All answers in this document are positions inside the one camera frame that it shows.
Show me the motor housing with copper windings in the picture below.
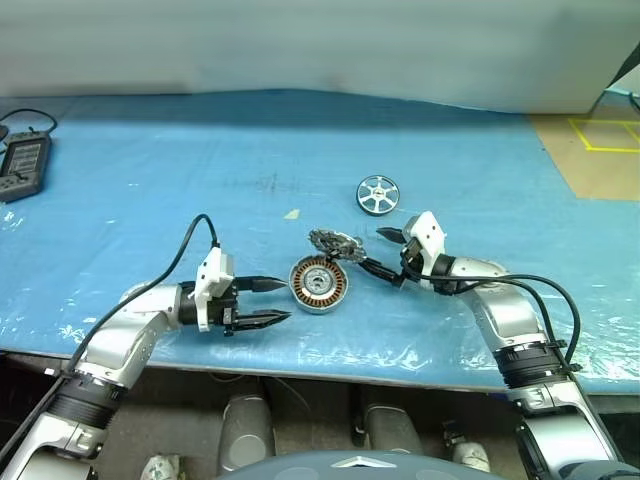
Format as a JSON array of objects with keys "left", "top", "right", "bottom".
[{"left": 288, "top": 253, "right": 353, "bottom": 316}]

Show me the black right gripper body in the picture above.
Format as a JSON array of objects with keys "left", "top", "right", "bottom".
[{"left": 398, "top": 238, "right": 425, "bottom": 290}]

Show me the silver spoked rotor black rim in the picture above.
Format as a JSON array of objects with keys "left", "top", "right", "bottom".
[{"left": 355, "top": 173, "right": 402, "bottom": 218}]

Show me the black handheld controller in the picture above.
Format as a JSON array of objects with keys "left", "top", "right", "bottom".
[{"left": 0, "top": 130, "right": 54, "bottom": 204}]

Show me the white backdrop panel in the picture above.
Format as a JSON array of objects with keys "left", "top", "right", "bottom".
[{"left": 0, "top": 0, "right": 640, "bottom": 115}]

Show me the grey rounded robot leg cover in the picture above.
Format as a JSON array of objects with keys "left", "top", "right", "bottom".
[
  {"left": 360, "top": 398, "right": 425, "bottom": 457},
  {"left": 218, "top": 393, "right": 277, "bottom": 472}
]

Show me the black power strip cable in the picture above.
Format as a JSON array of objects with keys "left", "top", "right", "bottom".
[{"left": 0, "top": 108, "right": 59, "bottom": 147}]

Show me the blue plastic table cover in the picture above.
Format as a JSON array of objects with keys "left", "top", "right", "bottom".
[{"left": 0, "top": 88, "right": 640, "bottom": 397}]

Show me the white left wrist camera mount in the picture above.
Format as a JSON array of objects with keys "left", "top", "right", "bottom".
[{"left": 195, "top": 247, "right": 237, "bottom": 333}]

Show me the silver motor lid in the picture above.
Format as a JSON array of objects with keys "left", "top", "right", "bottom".
[{"left": 307, "top": 227, "right": 368, "bottom": 263}]

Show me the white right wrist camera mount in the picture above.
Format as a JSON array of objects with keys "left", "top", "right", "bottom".
[{"left": 401, "top": 210, "right": 448, "bottom": 292}]

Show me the grey robot torso silver emblem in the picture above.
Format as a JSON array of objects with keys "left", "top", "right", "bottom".
[{"left": 213, "top": 446, "right": 482, "bottom": 480}]

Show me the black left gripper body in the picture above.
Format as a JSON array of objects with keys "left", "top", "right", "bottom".
[{"left": 208, "top": 277, "right": 242, "bottom": 337}]

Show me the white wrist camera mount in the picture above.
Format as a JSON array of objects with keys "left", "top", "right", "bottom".
[
  {"left": 401, "top": 210, "right": 448, "bottom": 292},
  {"left": 195, "top": 247, "right": 237, "bottom": 333}
]

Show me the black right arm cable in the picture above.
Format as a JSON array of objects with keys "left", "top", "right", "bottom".
[{"left": 399, "top": 249, "right": 584, "bottom": 374}]

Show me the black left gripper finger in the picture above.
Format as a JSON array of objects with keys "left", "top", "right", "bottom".
[
  {"left": 232, "top": 309, "right": 293, "bottom": 333},
  {"left": 235, "top": 275, "right": 289, "bottom": 296}
]

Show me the white mottled rounded shape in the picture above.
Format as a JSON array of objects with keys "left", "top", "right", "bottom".
[
  {"left": 442, "top": 423, "right": 492, "bottom": 474},
  {"left": 139, "top": 453, "right": 182, "bottom": 480}
]

